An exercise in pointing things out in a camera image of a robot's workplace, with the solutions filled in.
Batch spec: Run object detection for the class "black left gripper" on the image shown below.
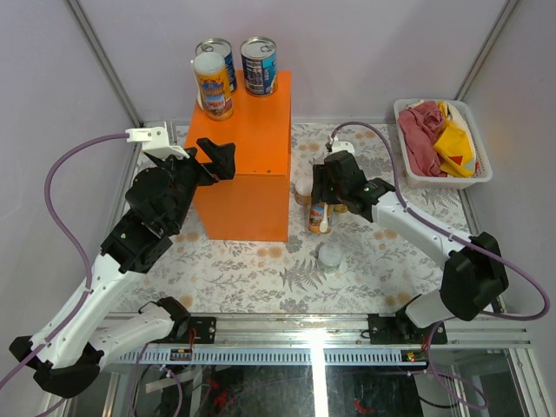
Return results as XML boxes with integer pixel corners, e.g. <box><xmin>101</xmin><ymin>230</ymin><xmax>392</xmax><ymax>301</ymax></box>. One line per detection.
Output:
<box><xmin>154</xmin><ymin>138</ymin><xmax>235</xmax><ymax>232</ymax></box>

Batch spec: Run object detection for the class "yellow can white lid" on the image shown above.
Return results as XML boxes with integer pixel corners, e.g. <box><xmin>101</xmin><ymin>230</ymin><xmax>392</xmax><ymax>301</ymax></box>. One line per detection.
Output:
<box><xmin>334</xmin><ymin>204</ymin><xmax>348</xmax><ymax>214</ymax></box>

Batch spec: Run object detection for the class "yellow can with spoon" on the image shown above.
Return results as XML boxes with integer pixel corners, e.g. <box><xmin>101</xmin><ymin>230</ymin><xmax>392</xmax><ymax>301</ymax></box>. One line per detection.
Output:
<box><xmin>308</xmin><ymin>202</ymin><xmax>334</xmax><ymax>234</ymax></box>

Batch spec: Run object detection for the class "orange wooden box shelf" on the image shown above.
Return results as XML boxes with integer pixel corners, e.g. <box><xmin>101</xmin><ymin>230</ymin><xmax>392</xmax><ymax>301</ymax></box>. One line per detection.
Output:
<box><xmin>186</xmin><ymin>70</ymin><xmax>292</xmax><ymax>242</ymax></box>

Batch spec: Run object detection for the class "yellow porridge can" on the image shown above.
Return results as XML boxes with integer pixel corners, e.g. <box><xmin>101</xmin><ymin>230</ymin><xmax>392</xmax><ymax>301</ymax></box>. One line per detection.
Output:
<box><xmin>193</xmin><ymin>52</ymin><xmax>233</xmax><ymax>122</ymax></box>

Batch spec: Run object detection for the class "blue tin can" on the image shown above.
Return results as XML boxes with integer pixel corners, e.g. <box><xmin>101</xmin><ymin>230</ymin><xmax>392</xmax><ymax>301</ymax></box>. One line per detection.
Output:
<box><xmin>241</xmin><ymin>36</ymin><xmax>277</xmax><ymax>97</ymax></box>
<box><xmin>195</xmin><ymin>37</ymin><xmax>238</xmax><ymax>96</ymax></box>

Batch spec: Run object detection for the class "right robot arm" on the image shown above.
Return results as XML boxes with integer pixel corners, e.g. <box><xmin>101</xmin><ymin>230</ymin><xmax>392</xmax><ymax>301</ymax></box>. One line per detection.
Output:
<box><xmin>311</xmin><ymin>150</ymin><xmax>509</xmax><ymax>343</ymax></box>

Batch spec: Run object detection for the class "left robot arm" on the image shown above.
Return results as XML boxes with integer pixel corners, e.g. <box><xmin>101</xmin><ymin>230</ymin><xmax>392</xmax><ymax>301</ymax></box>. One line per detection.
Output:
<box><xmin>10</xmin><ymin>137</ymin><xmax>236</xmax><ymax>399</ymax></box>

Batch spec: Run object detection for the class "pink cloth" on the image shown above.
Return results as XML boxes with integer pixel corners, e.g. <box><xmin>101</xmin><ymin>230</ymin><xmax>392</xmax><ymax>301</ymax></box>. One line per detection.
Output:
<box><xmin>397</xmin><ymin>101</ymin><xmax>446</xmax><ymax>177</ymax></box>

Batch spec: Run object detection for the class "white plastic basket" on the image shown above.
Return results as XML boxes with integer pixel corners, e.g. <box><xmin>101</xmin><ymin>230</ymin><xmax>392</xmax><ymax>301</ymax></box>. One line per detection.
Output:
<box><xmin>394</xmin><ymin>99</ymin><xmax>493</xmax><ymax>189</ymax></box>

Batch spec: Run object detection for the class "yellow cloth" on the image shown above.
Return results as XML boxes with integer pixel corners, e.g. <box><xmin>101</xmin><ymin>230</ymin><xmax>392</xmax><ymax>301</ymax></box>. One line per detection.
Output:
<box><xmin>433</xmin><ymin>101</ymin><xmax>477</xmax><ymax>178</ymax></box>

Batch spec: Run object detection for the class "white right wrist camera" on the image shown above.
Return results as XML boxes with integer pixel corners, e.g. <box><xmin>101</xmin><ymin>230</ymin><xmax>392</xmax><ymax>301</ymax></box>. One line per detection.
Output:
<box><xmin>326</xmin><ymin>136</ymin><xmax>355</xmax><ymax>155</ymax></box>

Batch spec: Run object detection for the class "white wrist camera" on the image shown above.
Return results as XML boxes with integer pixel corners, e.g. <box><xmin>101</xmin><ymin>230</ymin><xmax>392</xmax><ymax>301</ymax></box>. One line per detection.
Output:
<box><xmin>326</xmin><ymin>136</ymin><xmax>355</xmax><ymax>155</ymax></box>
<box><xmin>125</xmin><ymin>126</ymin><xmax>190</xmax><ymax>160</ymax></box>

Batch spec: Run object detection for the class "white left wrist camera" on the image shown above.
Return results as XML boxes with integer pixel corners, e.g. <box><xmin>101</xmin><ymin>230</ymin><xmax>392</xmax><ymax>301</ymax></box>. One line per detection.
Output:
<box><xmin>125</xmin><ymin>126</ymin><xmax>190</xmax><ymax>160</ymax></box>

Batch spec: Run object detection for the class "aluminium mounting rail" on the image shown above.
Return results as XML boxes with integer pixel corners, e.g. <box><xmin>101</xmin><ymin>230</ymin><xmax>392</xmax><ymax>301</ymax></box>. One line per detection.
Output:
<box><xmin>99</xmin><ymin>313</ymin><xmax>533</xmax><ymax>348</ymax></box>

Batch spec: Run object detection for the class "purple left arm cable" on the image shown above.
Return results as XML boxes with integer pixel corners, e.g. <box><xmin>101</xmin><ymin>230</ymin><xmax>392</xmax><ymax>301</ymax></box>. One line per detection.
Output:
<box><xmin>0</xmin><ymin>133</ymin><xmax>131</xmax><ymax>417</ymax></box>

